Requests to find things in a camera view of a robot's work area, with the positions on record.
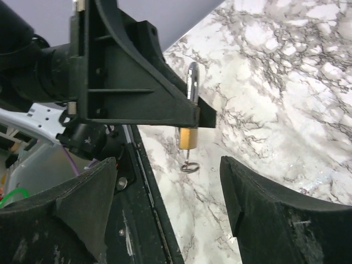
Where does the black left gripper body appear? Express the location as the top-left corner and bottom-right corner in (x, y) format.
(68, 1), (90, 124)

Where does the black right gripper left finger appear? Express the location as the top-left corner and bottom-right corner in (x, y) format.
(1, 158), (117, 263)

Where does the small brass padlock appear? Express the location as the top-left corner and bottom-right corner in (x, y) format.
(179, 62), (201, 151)

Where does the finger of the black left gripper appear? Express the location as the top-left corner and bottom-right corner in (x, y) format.
(82, 0), (200, 129)
(121, 12), (217, 128)

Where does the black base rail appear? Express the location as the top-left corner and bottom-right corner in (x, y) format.
(103, 125), (184, 263)

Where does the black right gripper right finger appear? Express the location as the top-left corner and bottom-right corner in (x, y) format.
(220, 156), (351, 263)

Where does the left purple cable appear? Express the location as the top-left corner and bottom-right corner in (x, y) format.
(62, 145), (97, 177)

